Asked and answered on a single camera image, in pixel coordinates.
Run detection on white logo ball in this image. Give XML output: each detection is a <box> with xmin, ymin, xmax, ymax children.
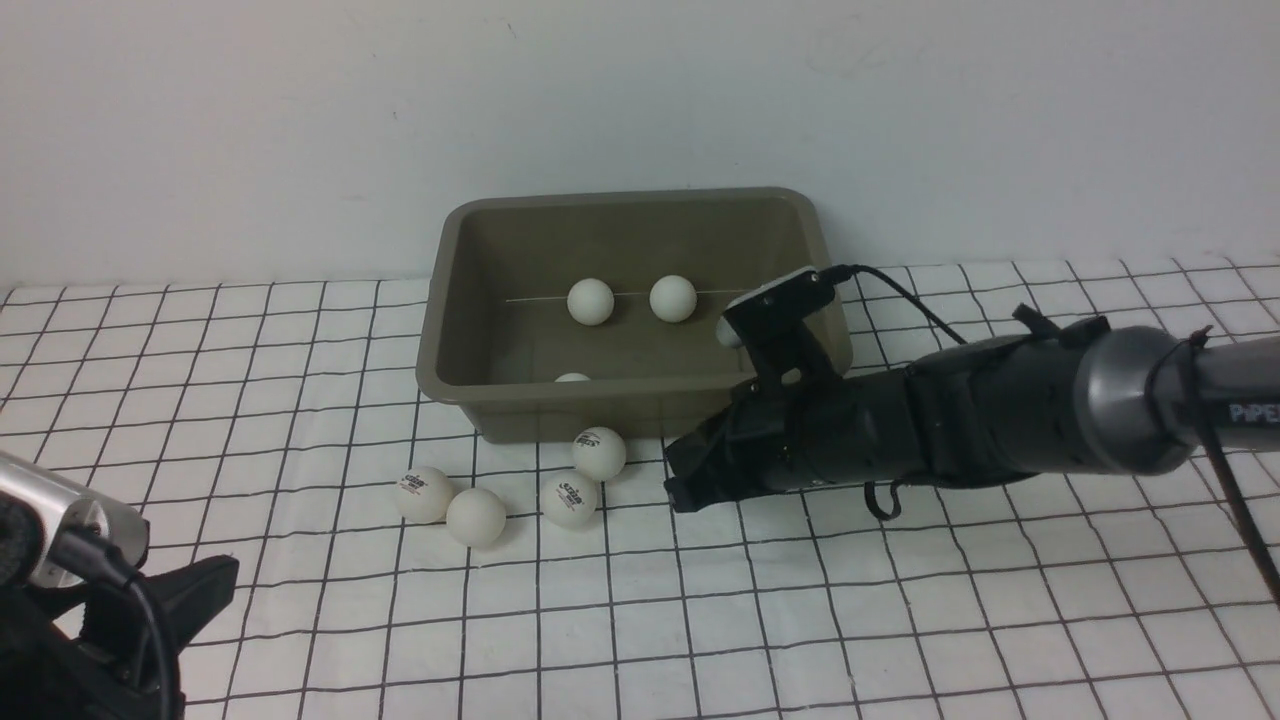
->
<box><xmin>393</xmin><ymin>466</ymin><xmax>456</xmax><ymax>524</ymax></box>
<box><xmin>539</xmin><ymin>470</ymin><xmax>600</xmax><ymax>529</ymax></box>

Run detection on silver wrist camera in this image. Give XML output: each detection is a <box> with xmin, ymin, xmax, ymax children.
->
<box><xmin>716</xmin><ymin>266</ymin><xmax>836</xmax><ymax>395</ymax></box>
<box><xmin>1</xmin><ymin>451</ymin><xmax>150</xmax><ymax>589</ymax></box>

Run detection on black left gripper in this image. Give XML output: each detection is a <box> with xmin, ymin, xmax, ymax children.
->
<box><xmin>3</xmin><ymin>556</ymin><xmax>239</xmax><ymax>719</ymax></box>

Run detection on black right camera cable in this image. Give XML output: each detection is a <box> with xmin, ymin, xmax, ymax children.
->
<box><xmin>820</xmin><ymin>264</ymin><xmax>972</xmax><ymax>346</ymax></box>

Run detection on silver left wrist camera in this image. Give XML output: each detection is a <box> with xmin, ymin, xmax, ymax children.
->
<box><xmin>1</xmin><ymin>451</ymin><xmax>150</xmax><ymax>589</ymax></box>

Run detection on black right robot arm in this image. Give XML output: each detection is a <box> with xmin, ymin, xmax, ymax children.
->
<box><xmin>666</xmin><ymin>316</ymin><xmax>1279</xmax><ymax>512</ymax></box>

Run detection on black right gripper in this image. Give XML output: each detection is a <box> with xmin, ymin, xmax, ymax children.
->
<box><xmin>664</xmin><ymin>372</ymin><xmax>916</xmax><ymax>512</ymax></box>

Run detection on olive green plastic bin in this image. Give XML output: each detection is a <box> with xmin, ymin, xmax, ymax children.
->
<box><xmin>416</xmin><ymin>187</ymin><xmax>831</xmax><ymax>445</ymax></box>

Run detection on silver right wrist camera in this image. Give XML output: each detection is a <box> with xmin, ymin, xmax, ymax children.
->
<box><xmin>716</xmin><ymin>266</ymin><xmax>836</xmax><ymax>395</ymax></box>

